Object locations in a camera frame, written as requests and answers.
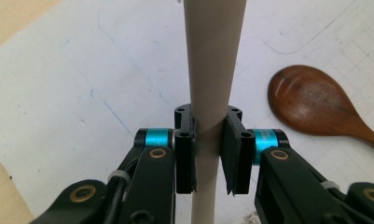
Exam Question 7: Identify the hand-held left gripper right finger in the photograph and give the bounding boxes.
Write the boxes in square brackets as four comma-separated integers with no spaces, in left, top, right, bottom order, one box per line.
[220,105,290,196]

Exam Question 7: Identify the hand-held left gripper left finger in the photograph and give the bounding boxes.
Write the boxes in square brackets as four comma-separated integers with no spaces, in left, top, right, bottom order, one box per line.
[133,103,198,195]

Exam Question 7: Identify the brown wooden spoon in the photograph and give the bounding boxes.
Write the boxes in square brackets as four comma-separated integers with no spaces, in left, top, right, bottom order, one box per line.
[267,64,374,153]

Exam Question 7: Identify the beige ladle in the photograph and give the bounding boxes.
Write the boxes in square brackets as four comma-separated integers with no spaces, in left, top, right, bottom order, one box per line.
[183,0,248,224]

